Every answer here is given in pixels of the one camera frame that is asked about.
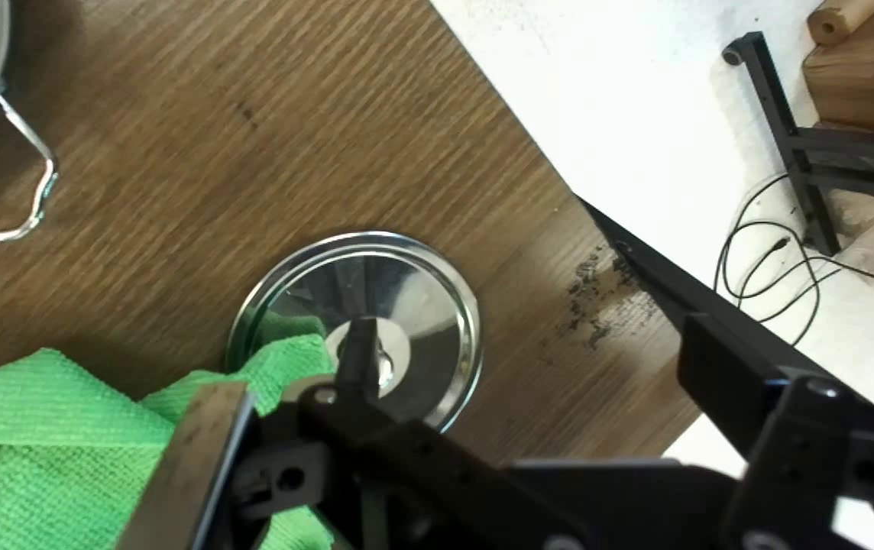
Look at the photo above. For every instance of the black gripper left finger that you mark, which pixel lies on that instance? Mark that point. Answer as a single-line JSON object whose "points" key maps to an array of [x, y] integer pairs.
{"points": [[357, 354]]}

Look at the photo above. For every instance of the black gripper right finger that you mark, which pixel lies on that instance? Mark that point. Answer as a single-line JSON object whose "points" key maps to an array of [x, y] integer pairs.
{"points": [[824, 458]]}

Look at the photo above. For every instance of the round steel pot lid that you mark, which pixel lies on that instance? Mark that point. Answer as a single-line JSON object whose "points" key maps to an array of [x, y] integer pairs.
{"points": [[426, 305]]}

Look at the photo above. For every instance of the green microfibre cloth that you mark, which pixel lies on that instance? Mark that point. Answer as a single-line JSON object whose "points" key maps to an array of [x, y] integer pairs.
{"points": [[41, 429]]}

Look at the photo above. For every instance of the black table foot frame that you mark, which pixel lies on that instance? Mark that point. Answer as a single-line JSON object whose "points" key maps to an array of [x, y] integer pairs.
{"points": [[814, 163]]}

